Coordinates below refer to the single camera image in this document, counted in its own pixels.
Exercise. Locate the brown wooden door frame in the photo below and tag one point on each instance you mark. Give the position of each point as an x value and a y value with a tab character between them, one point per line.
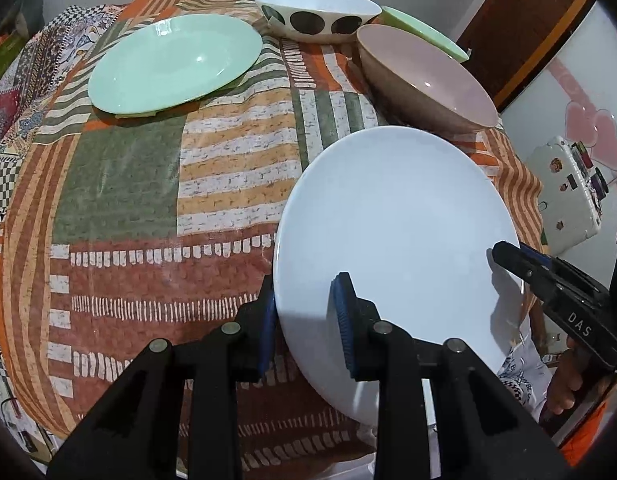
510	41

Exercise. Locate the person's right hand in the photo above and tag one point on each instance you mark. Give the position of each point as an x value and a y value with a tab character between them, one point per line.
565	383

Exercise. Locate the striped patchwork tablecloth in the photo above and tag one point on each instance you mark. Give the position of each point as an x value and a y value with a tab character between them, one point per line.
118	232

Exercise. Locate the white bowl black dots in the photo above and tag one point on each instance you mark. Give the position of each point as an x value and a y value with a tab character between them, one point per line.
318	21

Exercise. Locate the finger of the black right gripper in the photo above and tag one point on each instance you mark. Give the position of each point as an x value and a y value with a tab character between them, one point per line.
549	278

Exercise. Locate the mint green plate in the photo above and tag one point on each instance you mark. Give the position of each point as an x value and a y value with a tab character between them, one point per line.
172	62

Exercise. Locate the white round plate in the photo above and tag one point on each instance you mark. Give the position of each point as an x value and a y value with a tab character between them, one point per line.
412	220

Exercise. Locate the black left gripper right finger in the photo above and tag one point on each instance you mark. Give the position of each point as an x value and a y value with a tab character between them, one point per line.
482	431

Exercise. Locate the mint green bowl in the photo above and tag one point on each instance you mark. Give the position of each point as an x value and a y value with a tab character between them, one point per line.
408	23

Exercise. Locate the white case with stickers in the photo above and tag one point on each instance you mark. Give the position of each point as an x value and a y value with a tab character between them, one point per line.
571	192

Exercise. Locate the pink bowl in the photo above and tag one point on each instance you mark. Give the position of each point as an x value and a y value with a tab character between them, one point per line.
424	85

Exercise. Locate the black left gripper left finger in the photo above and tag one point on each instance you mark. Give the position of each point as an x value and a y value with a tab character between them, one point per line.
132	431

